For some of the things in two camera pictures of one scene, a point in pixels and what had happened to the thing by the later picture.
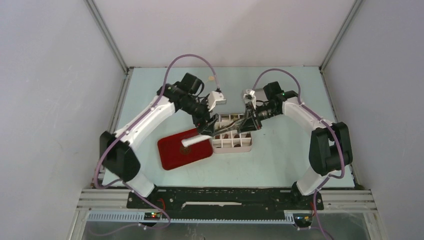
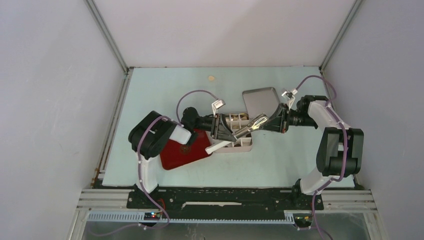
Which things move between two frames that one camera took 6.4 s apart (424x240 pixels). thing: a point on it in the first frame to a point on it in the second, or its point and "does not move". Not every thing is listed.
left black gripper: [202, 126] to [220, 129]
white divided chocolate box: [233, 142] does not move
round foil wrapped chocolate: [185, 150] does not move
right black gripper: [252, 121] to [279, 121]
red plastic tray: [174, 154] does not move
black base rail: [222, 200] does not move
